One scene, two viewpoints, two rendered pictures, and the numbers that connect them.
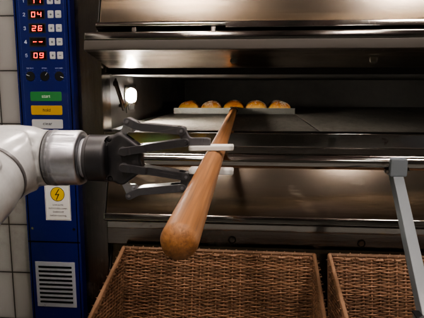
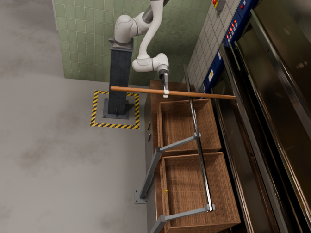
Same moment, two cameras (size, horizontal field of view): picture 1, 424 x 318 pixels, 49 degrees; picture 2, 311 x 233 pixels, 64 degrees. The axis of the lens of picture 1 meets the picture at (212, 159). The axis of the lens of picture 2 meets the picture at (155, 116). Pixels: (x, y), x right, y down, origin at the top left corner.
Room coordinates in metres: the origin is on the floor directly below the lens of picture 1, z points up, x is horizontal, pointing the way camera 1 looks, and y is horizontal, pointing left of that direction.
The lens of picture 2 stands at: (0.25, -1.22, 2.47)
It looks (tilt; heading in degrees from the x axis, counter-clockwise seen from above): 50 degrees down; 69
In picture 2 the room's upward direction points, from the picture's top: 16 degrees clockwise
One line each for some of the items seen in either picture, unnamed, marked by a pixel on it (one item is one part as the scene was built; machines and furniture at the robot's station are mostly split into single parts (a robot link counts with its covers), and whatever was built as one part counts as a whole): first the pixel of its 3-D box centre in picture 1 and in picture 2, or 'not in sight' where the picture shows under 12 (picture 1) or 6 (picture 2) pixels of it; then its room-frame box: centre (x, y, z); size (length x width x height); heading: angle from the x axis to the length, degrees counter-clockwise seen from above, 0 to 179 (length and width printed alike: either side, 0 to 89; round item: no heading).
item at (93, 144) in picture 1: (114, 158); (164, 77); (0.74, 0.16, 1.19); 0.09 x 0.07 x 0.08; 86
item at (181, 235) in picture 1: (225, 130); (223, 96); (1.18, -0.03, 1.20); 1.71 x 0.03 x 0.03; 176
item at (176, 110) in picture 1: (234, 108); not in sight; (2.30, -0.11, 1.19); 0.55 x 0.36 x 0.03; 86
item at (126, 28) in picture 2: not in sight; (124, 27); (0.48, 0.82, 1.17); 0.18 x 0.16 x 0.22; 26
